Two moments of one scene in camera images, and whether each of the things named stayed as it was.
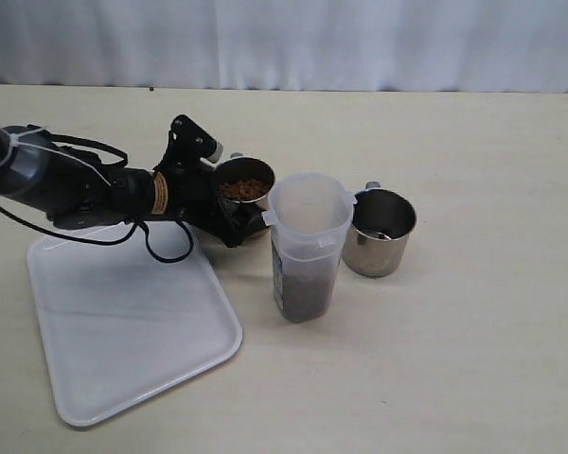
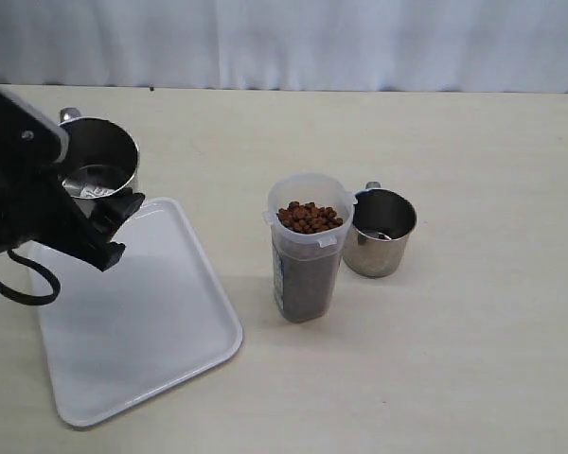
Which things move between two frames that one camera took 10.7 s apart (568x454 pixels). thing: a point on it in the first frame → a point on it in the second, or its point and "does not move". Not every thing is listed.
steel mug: x=245 y=180 → x=102 y=156
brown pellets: x=306 y=299 → x=309 y=218
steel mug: x=381 y=225 does not move
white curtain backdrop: x=431 y=45 does not move
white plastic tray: x=116 y=325 does not move
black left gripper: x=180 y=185 → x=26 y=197
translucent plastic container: x=309 y=215 does not move
